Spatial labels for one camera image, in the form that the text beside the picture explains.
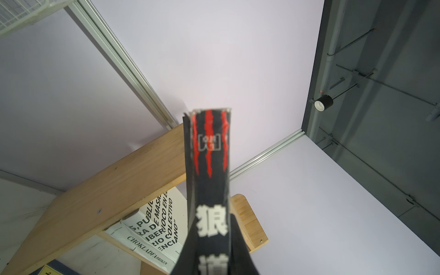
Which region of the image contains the white book with black lettering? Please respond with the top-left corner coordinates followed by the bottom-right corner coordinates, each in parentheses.
top-left (121, 187), bottom-right (188, 263)

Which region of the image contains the black book with barcode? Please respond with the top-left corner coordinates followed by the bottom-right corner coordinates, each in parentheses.
top-left (183, 108), bottom-right (231, 275)

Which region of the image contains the white book with photo cover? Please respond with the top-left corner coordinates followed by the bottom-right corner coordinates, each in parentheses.
top-left (104, 222), bottom-right (175, 274)

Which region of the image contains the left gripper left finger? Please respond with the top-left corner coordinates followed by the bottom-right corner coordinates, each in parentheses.
top-left (170, 223), bottom-right (198, 275)

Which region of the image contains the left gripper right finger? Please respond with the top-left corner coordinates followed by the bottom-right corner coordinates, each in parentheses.
top-left (229, 214), bottom-right (259, 275)

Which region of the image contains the white wire wall basket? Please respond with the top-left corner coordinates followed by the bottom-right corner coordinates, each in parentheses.
top-left (1, 0), bottom-right (74, 36)

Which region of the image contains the wooden two-tier bookshelf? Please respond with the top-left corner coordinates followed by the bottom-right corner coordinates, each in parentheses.
top-left (0, 123), bottom-right (269, 275)

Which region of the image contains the upper dark blue book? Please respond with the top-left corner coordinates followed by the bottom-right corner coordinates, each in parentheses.
top-left (30, 260), bottom-right (80, 275)

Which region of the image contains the black ceiling spotlight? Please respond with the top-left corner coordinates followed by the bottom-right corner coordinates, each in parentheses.
top-left (309, 95), bottom-right (333, 112)

